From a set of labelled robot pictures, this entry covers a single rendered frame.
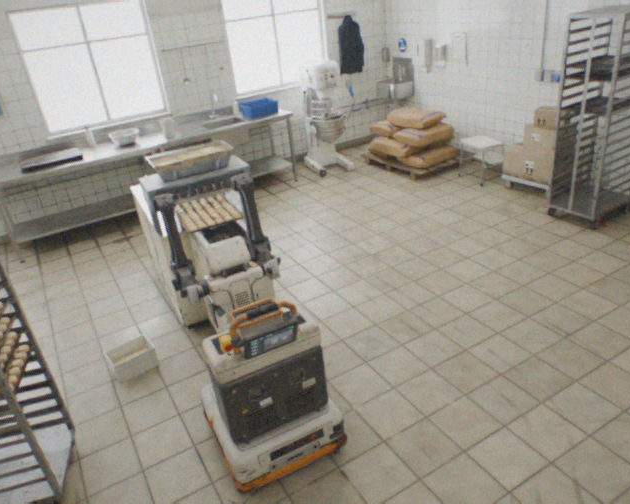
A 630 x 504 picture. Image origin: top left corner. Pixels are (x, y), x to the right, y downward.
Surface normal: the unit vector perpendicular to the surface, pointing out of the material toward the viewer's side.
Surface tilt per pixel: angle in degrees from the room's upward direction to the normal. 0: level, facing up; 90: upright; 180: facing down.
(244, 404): 90
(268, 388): 90
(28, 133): 90
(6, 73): 90
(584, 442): 0
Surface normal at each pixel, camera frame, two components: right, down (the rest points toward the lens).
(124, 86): 0.50, 0.36
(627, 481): -0.11, -0.88
